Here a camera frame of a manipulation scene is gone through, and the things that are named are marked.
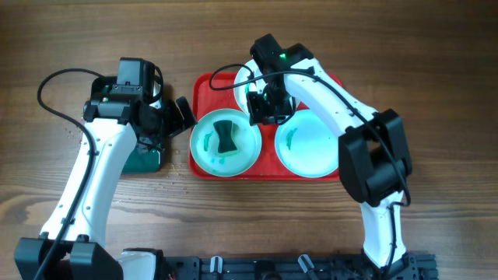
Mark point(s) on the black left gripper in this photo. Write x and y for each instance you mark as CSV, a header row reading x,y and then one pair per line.
x,y
175,121

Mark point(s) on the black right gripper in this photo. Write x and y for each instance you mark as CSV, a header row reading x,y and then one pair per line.
x,y
256,115

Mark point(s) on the green scouring sponge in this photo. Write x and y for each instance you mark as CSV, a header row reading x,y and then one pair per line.
x,y
224,129

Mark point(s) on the white plate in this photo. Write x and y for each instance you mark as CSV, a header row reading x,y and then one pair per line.
x,y
306,147
204,143
240,93

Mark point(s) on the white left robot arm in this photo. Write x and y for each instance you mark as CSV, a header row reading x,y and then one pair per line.
x,y
71,242

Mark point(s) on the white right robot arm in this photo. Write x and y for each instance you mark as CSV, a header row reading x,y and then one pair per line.
x,y
373,154

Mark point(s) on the red plastic tray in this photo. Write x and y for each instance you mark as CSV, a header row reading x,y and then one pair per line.
x,y
268,165

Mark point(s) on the black water tray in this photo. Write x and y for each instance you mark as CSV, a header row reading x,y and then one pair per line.
x,y
144,158

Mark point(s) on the white plate top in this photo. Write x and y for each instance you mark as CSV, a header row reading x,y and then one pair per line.
x,y
240,93

